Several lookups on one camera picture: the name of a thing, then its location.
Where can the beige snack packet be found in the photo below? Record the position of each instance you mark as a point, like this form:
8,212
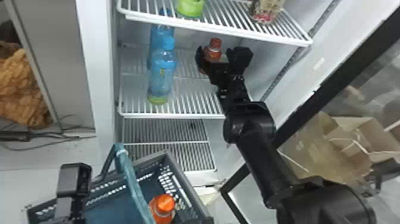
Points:
265,9

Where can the green bottle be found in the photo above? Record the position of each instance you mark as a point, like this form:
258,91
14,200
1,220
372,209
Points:
190,7

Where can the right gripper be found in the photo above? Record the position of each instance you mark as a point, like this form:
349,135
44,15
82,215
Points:
220,73

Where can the brown paper bag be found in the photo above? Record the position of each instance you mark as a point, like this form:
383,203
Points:
328,150

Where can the blue bottle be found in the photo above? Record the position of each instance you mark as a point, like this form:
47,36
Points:
161,31
162,75

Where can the fridge door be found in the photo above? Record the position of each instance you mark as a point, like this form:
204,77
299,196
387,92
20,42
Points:
312,103

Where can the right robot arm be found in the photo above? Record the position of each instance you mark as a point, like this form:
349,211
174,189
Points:
262,156

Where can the blue basket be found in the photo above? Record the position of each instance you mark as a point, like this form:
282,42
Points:
175,187

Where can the orange cloth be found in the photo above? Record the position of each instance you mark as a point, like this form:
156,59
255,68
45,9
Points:
18,87

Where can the white fridge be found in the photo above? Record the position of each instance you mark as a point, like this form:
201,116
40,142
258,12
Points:
97,78

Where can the orange bottle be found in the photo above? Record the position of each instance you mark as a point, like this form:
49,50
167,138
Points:
213,53
162,208

